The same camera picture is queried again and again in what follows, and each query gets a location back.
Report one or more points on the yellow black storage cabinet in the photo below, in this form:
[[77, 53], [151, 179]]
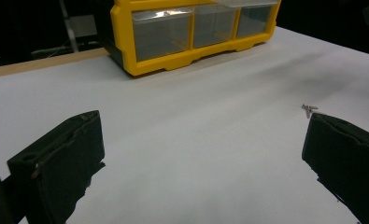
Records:
[[160, 65]]

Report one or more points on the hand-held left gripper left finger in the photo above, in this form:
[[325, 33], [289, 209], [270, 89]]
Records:
[[63, 161]]

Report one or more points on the white table mat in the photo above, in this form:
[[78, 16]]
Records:
[[188, 124]]

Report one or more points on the grey metal stand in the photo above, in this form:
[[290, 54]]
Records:
[[70, 31]]

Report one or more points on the set of clear drawers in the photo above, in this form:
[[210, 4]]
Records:
[[160, 37]]

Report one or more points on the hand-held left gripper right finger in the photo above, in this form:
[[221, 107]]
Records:
[[347, 161]]

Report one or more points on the clear plastic drawer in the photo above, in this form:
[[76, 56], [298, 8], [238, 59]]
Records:
[[244, 3]]

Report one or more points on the small metal screw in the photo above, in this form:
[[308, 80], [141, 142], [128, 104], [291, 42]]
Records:
[[308, 113], [307, 107]]

